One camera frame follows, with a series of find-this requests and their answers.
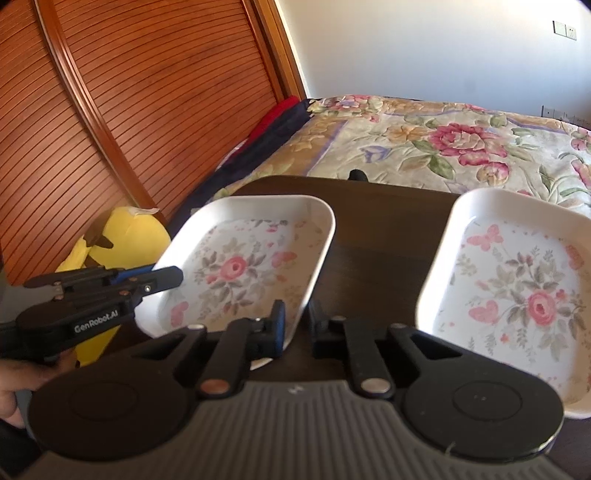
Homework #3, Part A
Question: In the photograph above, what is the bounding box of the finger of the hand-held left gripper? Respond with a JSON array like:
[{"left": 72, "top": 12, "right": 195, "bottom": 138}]
[
  {"left": 59, "top": 266, "right": 184, "bottom": 306},
  {"left": 23, "top": 265, "right": 156, "bottom": 289}
]

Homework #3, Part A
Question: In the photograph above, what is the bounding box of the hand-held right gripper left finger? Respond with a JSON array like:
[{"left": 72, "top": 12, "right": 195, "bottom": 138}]
[{"left": 131, "top": 299, "right": 287, "bottom": 400}]

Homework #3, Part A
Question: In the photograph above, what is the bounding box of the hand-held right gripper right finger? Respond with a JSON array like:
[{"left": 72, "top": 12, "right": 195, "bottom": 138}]
[{"left": 307, "top": 299, "right": 463, "bottom": 400}]

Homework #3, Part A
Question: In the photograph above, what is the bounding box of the white floral rectangular plate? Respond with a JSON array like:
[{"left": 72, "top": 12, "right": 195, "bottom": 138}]
[
  {"left": 416, "top": 187, "right": 591, "bottom": 420},
  {"left": 134, "top": 195, "right": 336, "bottom": 370}
]

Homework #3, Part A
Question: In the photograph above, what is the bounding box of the person's left hand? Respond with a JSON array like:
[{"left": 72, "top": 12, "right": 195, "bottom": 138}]
[{"left": 0, "top": 349, "right": 77, "bottom": 428}]

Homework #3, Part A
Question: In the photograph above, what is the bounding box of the yellow plush toy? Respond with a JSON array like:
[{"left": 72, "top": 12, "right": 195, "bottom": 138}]
[{"left": 55, "top": 206, "right": 172, "bottom": 368}]

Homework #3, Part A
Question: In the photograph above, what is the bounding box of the navy blue cloth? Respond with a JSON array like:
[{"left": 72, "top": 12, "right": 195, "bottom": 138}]
[{"left": 167, "top": 99, "right": 315, "bottom": 234}]

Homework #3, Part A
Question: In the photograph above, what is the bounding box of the wooden slatted wardrobe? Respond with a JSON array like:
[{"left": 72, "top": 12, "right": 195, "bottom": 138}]
[{"left": 0, "top": 0, "right": 308, "bottom": 288}]

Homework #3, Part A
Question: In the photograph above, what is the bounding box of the red cloth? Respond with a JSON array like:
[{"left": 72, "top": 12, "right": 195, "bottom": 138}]
[{"left": 247, "top": 95, "right": 301, "bottom": 153}]

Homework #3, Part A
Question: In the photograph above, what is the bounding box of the floral bedspread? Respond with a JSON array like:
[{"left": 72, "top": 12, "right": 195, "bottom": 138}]
[{"left": 203, "top": 94, "right": 591, "bottom": 216}]

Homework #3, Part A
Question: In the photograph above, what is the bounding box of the white wall switch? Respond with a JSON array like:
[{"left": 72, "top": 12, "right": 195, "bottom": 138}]
[{"left": 552, "top": 19, "right": 578, "bottom": 42}]

